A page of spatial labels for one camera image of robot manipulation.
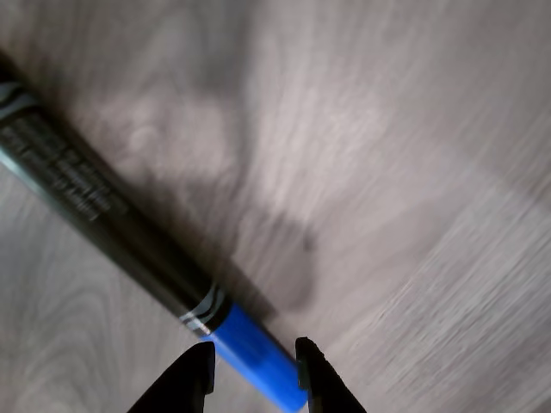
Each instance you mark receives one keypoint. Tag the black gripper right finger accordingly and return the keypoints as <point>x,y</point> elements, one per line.
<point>327,391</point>

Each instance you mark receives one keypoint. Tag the black pen with blue cap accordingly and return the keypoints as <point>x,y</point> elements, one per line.
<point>129,223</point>

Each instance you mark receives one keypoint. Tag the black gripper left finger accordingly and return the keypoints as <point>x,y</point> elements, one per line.
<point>185,383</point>

